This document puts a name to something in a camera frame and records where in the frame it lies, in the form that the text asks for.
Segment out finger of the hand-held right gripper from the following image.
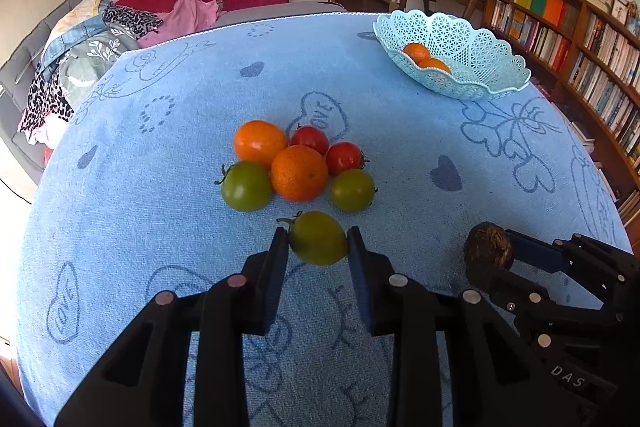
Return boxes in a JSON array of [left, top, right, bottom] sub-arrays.
[[466, 263, 571, 324], [505, 229, 639, 325]]

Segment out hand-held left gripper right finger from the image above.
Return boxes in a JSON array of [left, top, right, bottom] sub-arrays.
[[346, 226, 586, 427]]

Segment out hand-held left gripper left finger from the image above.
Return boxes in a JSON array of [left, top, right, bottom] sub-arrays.
[[54, 226, 291, 427]]

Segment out dark brown passion fruit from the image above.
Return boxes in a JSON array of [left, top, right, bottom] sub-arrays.
[[463, 222, 514, 272]]

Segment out small green tomato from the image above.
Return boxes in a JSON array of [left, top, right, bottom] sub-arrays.
[[329, 168, 379, 213], [276, 210, 349, 266]]

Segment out large green tomato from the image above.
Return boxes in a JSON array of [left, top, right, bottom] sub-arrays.
[[215, 160, 273, 213]]

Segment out orange mandarin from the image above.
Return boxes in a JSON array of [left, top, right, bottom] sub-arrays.
[[233, 120, 289, 169], [403, 42, 432, 66], [417, 57, 452, 75], [270, 145, 330, 202]]

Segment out light blue plastic basket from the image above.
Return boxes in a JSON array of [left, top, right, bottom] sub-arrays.
[[373, 9, 532, 101]]

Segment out red tomato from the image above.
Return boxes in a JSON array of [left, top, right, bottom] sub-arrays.
[[290, 124, 331, 158], [325, 142, 368, 176]]

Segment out rows of upright books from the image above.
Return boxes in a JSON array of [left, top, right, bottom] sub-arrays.
[[490, 0, 640, 218]]

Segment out grey bed sheet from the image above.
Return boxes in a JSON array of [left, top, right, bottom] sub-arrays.
[[210, 1, 348, 30]]

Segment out floral grey quilt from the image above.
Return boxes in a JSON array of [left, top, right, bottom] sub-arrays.
[[60, 29, 141, 108]]

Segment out leopard print cloth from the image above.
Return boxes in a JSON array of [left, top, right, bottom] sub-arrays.
[[17, 69, 76, 135], [101, 4, 165, 40]]

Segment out denim cloth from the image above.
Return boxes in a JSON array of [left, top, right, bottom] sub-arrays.
[[42, 17, 126, 62]]

